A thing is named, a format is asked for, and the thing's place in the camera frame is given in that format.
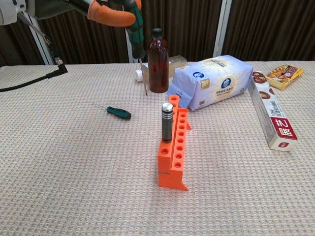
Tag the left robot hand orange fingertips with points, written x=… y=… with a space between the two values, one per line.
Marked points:
x=108 y=14

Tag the green black slim screwdriver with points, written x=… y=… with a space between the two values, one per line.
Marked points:
x=119 y=113

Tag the black metal precision screwdriver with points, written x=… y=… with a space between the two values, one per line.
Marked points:
x=167 y=123

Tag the left robot arm grey silver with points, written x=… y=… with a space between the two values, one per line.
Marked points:
x=9 y=11

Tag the orange tool holder rack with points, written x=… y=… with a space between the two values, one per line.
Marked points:
x=167 y=177

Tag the clear bottle with white cap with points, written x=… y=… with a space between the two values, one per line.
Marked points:
x=139 y=75

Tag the dark brown tea bottle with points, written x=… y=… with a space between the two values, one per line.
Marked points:
x=158 y=68

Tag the blue white tissue pack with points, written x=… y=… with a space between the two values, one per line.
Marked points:
x=216 y=81

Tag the beige woven tablecloth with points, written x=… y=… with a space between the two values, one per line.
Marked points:
x=73 y=196

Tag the yellow snack box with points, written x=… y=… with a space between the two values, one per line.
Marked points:
x=284 y=76

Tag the long white red box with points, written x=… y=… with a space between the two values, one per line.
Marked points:
x=273 y=110

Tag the grey metal partition post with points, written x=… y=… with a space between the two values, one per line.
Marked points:
x=129 y=49
x=222 y=27
x=44 y=49

